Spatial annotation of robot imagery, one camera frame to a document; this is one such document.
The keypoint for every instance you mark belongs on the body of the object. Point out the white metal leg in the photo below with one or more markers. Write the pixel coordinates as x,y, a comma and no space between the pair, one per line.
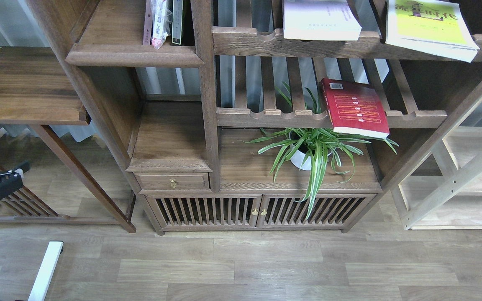
46,271

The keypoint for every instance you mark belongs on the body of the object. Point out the light wooden shelf unit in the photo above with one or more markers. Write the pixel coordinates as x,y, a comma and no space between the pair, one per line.
449,194

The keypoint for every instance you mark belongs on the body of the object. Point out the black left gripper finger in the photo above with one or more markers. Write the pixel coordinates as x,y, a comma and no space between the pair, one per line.
2,186

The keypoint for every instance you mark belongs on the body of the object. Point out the yellow green cover book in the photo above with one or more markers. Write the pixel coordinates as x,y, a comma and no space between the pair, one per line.
430,26

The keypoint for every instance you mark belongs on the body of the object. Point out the dark green upright book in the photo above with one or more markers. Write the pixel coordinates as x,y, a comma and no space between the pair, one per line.
177,20

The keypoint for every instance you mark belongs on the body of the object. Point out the white pale purple book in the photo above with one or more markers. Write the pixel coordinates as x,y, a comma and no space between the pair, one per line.
323,20

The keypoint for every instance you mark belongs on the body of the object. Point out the dark wooden bookshelf cabinet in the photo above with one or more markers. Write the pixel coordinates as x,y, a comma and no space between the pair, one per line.
182,112

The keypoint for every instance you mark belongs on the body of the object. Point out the mauve upright book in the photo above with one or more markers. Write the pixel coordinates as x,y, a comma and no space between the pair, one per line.
148,24

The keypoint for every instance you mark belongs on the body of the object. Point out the red book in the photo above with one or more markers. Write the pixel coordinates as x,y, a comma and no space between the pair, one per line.
355,108

